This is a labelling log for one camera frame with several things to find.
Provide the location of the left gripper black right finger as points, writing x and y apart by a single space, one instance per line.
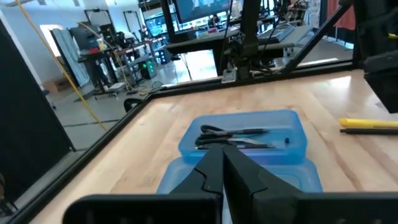
255 193

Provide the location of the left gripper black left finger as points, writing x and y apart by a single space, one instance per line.
199 186

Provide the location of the yellow pen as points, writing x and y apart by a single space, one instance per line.
367 123

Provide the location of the blue translucent plastic supply box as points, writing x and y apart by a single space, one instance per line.
280 155

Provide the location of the black clear-barrel gel pen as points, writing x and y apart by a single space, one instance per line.
248 131

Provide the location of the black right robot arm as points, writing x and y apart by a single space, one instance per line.
250 37

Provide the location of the red cloth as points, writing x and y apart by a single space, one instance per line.
342 15

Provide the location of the computer case with green lights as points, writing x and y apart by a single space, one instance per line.
148 69

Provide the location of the black cluttered desk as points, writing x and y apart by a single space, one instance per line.
93 59

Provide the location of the small monitor screen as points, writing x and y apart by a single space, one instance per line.
155 26

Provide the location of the person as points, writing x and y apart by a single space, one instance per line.
215 20

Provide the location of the large monitor screen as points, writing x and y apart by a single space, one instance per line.
202 9

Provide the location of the gray fabric panel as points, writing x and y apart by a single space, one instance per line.
70 56

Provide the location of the black aluminium table frame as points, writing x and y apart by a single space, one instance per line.
93 151

